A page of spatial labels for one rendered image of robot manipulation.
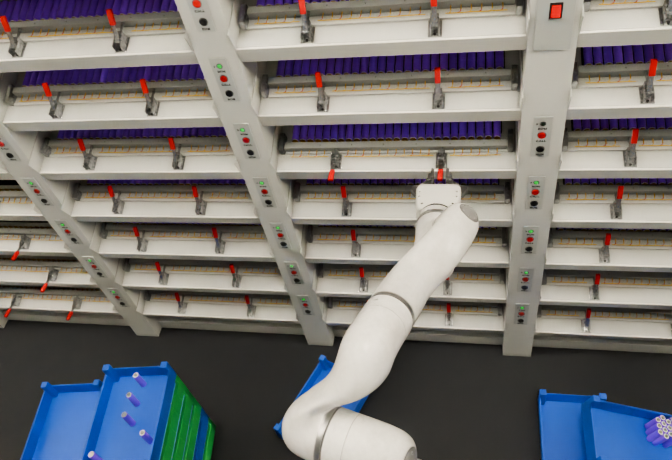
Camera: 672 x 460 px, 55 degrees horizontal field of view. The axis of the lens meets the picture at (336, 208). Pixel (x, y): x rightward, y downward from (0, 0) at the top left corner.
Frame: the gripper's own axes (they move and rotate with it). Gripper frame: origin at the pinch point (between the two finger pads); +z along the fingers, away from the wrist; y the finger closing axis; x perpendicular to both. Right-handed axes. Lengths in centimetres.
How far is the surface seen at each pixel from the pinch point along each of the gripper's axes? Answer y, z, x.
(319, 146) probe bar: -30.9, 9.5, 3.2
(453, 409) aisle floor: 2, 4, -97
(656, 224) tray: 53, 10, -22
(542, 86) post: 21.8, 0.1, 23.1
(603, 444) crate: 46, -8, -92
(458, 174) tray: 4.1, 6.4, -3.5
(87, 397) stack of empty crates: -116, -16, -77
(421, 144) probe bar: -4.9, 9.6, 3.3
